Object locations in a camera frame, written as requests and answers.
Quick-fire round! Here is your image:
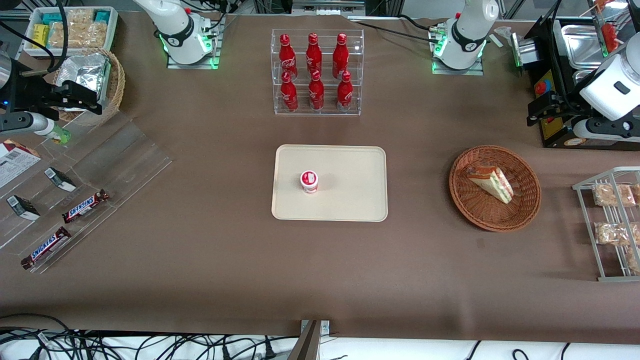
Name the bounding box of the small black and white box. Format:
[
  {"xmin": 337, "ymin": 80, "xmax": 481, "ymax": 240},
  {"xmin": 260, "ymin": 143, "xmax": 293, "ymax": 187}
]
[
  {"xmin": 5, "ymin": 194, "xmax": 41, "ymax": 222},
  {"xmin": 43, "ymin": 166, "xmax": 78, "ymax": 193}
]

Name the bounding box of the yellow snack box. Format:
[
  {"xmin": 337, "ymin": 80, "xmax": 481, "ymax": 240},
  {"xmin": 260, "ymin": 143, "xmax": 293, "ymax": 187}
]
[{"xmin": 32, "ymin": 23, "xmax": 51, "ymax": 50}]

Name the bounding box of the red and white yogurt cup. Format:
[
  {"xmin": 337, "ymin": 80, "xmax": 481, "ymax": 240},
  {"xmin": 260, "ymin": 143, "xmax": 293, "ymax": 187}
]
[{"xmin": 300, "ymin": 170, "xmax": 320, "ymax": 195}]

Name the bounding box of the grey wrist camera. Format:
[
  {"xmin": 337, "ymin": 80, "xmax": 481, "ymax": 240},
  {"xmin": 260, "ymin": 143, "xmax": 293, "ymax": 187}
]
[
  {"xmin": 0, "ymin": 112, "xmax": 57, "ymax": 139},
  {"xmin": 572, "ymin": 116, "xmax": 640, "ymax": 142}
]

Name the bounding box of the clear acrylic bottle rack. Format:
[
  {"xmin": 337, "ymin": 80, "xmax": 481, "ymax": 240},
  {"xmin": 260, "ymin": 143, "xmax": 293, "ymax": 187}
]
[{"xmin": 271, "ymin": 28, "xmax": 365, "ymax": 117}]

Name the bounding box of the dark metal bar with bracket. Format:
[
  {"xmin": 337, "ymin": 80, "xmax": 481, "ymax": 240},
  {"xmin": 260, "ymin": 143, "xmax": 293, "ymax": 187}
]
[{"xmin": 287, "ymin": 319, "xmax": 331, "ymax": 360}]

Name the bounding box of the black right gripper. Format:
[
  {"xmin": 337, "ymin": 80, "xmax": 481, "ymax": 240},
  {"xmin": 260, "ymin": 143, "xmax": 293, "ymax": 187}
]
[{"xmin": 8, "ymin": 73, "xmax": 104, "ymax": 116}]

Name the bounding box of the silver foil bag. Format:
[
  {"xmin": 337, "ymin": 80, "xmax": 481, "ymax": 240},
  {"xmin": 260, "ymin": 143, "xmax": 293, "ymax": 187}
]
[{"xmin": 58, "ymin": 52, "xmax": 112, "ymax": 112}]

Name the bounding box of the clear bag of crackers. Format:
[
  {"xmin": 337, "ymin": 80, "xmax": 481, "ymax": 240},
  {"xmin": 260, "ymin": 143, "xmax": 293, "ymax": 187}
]
[
  {"xmin": 64, "ymin": 8, "xmax": 96, "ymax": 26},
  {"xmin": 48, "ymin": 21, "xmax": 109, "ymax": 50}
]

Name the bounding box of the black food warmer machine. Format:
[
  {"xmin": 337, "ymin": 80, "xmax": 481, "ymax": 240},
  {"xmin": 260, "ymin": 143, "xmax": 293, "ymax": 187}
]
[{"xmin": 520, "ymin": 14, "xmax": 640, "ymax": 151}]

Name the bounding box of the beige plastic tray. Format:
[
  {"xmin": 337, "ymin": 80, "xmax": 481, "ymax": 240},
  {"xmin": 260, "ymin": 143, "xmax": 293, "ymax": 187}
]
[{"xmin": 271, "ymin": 144, "xmax": 389, "ymax": 223}]

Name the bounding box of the red cola bottle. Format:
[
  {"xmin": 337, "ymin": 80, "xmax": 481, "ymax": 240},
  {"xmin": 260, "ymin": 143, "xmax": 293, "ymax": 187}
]
[
  {"xmin": 278, "ymin": 33, "xmax": 299, "ymax": 81},
  {"xmin": 305, "ymin": 32, "xmax": 324, "ymax": 76},
  {"xmin": 332, "ymin": 33, "xmax": 350, "ymax": 80},
  {"xmin": 335, "ymin": 71, "xmax": 355, "ymax": 113},
  {"xmin": 279, "ymin": 71, "xmax": 300, "ymax": 113},
  {"xmin": 307, "ymin": 70, "xmax": 326, "ymax": 112}
]

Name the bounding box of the grey wire shelf rack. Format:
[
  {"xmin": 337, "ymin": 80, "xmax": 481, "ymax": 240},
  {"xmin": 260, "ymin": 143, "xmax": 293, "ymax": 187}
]
[{"xmin": 572, "ymin": 166, "xmax": 640, "ymax": 283}]

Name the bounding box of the silver box with green light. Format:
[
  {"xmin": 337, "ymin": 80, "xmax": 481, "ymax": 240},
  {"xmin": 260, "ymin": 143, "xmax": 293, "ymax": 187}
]
[{"xmin": 509, "ymin": 32, "xmax": 539, "ymax": 69}]

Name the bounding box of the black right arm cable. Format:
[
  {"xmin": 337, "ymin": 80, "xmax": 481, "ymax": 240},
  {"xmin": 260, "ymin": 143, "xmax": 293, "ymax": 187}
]
[{"xmin": 0, "ymin": 0, "xmax": 70, "ymax": 75}]

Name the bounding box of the black table cable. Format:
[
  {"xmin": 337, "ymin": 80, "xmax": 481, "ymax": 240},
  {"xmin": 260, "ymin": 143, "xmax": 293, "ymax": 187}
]
[{"xmin": 350, "ymin": 14, "xmax": 447, "ymax": 40}]

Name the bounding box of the red food on skewer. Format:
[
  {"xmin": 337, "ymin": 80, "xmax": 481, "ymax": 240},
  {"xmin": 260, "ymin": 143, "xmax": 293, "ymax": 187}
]
[{"xmin": 595, "ymin": 0, "xmax": 622, "ymax": 54}]

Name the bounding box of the light wicker basket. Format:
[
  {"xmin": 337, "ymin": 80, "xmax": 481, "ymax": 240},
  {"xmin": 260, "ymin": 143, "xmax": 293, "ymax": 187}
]
[{"xmin": 52, "ymin": 47, "xmax": 126, "ymax": 127}]

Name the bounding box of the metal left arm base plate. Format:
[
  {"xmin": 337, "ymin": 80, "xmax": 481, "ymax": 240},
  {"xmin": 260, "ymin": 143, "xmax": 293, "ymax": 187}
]
[{"xmin": 431, "ymin": 25, "xmax": 485, "ymax": 77}]

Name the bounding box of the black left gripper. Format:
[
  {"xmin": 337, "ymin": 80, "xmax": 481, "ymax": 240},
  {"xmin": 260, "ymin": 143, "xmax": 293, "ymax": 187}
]
[{"xmin": 526, "ymin": 89, "xmax": 600, "ymax": 127}]

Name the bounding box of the Snickers chocolate bar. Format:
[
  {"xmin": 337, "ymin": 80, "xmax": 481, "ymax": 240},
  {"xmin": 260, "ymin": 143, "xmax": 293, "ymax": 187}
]
[
  {"xmin": 20, "ymin": 226, "xmax": 73, "ymax": 271},
  {"xmin": 61, "ymin": 188, "xmax": 110, "ymax": 225}
]

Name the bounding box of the small steel pan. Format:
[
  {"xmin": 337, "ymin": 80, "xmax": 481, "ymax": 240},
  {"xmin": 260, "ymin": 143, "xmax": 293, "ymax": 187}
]
[{"xmin": 572, "ymin": 69, "xmax": 601, "ymax": 96}]

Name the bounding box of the brown table cover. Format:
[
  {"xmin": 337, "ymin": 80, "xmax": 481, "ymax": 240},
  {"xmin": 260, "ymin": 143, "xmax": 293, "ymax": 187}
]
[{"xmin": 0, "ymin": 10, "xmax": 640, "ymax": 346}]

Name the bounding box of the triangular sandwich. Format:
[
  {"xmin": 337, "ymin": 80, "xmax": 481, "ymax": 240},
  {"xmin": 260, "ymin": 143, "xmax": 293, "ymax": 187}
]
[{"xmin": 466, "ymin": 165, "xmax": 515, "ymax": 205}]

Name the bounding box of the dark brown wicker basket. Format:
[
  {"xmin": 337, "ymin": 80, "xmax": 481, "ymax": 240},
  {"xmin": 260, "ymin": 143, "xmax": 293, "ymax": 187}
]
[{"xmin": 448, "ymin": 145, "xmax": 542, "ymax": 233}]

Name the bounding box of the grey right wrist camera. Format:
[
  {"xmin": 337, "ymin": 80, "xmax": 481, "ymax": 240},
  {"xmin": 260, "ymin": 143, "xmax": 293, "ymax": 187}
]
[{"xmin": 0, "ymin": 112, "xmax": 57, "ymax": 139}]

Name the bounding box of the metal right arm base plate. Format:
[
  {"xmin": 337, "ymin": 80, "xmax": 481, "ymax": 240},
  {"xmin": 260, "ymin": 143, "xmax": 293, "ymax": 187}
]
[{"xmin": 166, "ymin": 14, "xmax": 227, "ymax": 70}]

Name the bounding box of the red and white carton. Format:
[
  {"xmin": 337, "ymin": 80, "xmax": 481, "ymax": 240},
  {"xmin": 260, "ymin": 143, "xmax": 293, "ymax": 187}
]
[{"xmin": 0, "ymin": 138, "xmax": 43, "ymax": 190}]

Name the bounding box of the clear acrylic display stand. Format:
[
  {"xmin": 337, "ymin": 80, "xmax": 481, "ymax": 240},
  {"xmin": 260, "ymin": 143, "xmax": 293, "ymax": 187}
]
[{"xmin": 0, "ymin": 110, "xmax": 174, "ymax": 275}]

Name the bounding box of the white plastic bin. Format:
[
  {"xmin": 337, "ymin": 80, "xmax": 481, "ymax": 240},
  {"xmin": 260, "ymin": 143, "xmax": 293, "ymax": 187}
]
[{"xmin": 22, "ymin": 6, "xmax": 120, "ymax": 61}]

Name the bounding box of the large steel pan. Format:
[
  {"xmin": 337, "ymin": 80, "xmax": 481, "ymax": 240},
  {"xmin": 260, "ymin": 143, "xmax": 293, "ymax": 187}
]
[{"xmin": 560, "ymin": 23, "xmax": 609, "ymax": 71}]

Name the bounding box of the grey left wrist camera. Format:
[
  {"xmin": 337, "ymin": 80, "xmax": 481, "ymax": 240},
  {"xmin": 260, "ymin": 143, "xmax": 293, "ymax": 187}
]
[{"xmin": 572, "ymin": 116, "xmax": 640, "ymax": 142}]

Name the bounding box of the black cable bundle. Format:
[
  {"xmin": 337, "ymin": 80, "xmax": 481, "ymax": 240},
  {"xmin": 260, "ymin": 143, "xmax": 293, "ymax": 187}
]
[{"xmin": 0, "ymin": 313, "xmax": 301, "ymax": 360}]

